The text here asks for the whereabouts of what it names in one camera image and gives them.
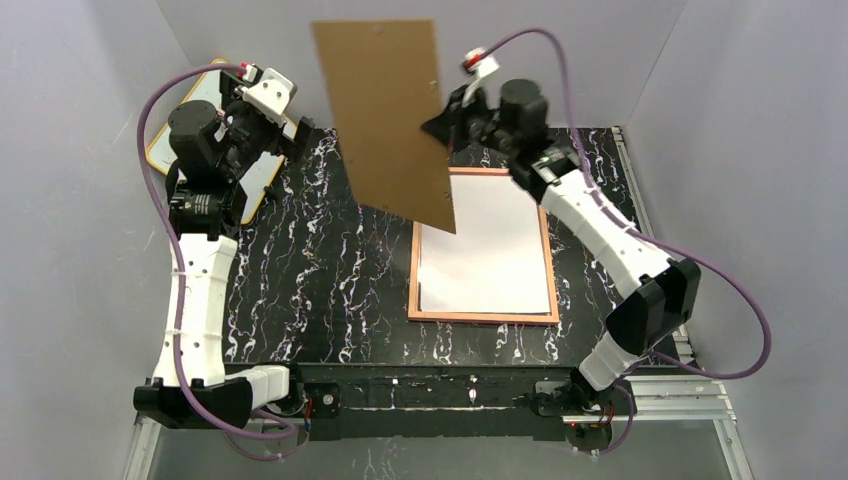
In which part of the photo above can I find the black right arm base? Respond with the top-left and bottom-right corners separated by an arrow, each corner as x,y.
530,380 -> 633,422

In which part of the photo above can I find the black marble pattern board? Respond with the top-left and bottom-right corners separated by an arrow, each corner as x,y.
222,129 -> 620,366

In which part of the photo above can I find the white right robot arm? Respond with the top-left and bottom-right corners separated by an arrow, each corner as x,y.
421,79 -> 701,399

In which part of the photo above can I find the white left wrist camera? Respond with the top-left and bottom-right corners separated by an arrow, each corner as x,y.
241,64 -> 298,127

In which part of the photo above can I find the aluminium rail frame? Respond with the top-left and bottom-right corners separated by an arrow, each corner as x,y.
123,125 -> 755,480

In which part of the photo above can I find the pink wooden picture frame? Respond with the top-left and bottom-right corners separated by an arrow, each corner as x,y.
406,166 -> 562,327

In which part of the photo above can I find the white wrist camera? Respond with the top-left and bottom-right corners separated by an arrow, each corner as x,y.
241,64 -> 298,127
462,48 -> 500,108

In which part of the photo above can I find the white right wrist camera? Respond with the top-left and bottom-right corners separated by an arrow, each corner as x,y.
462,48 -> 500,108

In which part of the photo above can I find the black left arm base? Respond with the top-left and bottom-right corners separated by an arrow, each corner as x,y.
264,383 -> 341,419

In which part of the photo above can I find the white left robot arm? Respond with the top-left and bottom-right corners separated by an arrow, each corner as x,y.
133,100 -> 315,433

